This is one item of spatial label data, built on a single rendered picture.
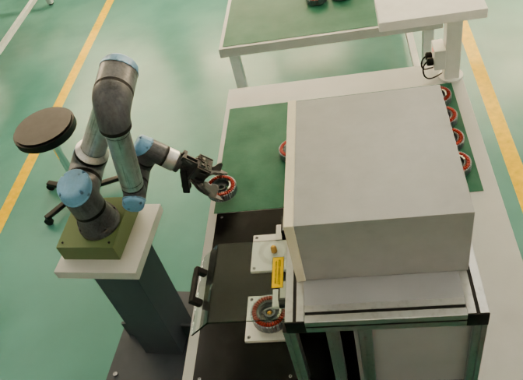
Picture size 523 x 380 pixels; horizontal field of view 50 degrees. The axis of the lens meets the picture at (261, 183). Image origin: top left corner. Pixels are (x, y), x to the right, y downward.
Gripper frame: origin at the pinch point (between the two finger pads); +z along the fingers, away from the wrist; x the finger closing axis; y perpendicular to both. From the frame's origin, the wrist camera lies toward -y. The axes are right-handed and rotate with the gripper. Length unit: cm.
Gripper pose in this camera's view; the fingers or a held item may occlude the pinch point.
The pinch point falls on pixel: (223, 188)
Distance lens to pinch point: 203.3
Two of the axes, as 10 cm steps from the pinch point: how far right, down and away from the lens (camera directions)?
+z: 8.5, 4.0, 3.4
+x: 0.7, -7.2, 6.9
